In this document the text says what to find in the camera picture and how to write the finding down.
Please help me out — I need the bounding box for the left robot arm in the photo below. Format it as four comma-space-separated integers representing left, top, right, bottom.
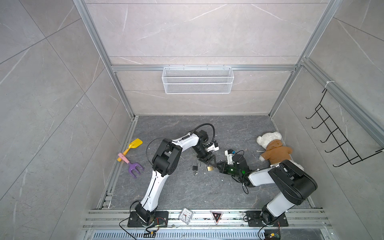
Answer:
135, 130, 219, 225

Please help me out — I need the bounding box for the white teddy bear brown hoodie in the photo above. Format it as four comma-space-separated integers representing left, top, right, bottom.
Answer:
257, 132, 304, 170

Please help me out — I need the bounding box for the red triangle warning sign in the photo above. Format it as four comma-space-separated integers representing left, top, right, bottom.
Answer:
210, 211, 224, 225

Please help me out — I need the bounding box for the wrist white camera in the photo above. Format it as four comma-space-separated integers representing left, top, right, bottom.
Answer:
225, 150, 236, 165
206, 141, 220, 152

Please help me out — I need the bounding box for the pink purple toy shovel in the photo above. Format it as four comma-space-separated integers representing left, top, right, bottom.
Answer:
118, 153, 144, 179

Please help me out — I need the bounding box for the white wire mesh basket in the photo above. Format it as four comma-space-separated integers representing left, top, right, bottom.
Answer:
162, 67, 235, 95

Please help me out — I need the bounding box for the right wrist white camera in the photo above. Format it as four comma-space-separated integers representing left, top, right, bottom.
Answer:
225, 150, 236, 165

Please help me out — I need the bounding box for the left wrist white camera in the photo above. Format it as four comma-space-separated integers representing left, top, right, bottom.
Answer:
206, 141, 220, 152

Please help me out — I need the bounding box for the black wire hook rack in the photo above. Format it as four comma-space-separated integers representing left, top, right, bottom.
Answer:
306, 89, 384, 168

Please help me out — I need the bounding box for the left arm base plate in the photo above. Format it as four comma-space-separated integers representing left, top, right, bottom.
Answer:
127, 211, 169, 228

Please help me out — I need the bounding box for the small white clock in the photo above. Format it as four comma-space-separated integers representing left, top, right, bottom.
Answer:
178, 208, 194, 225

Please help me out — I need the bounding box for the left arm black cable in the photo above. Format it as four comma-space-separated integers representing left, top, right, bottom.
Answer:
190, 122, 216, 145

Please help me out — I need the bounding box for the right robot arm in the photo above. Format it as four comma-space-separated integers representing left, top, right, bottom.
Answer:
217, 153, 318, 226

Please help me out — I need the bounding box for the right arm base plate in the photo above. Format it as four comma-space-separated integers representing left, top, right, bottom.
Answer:
243, 211, 289, 227

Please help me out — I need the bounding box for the yellow toy shovel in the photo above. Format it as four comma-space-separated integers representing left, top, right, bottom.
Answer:
117, 139, 143, 164

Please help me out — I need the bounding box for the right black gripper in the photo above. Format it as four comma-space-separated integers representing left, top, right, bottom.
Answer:
217, 161, 242, 179

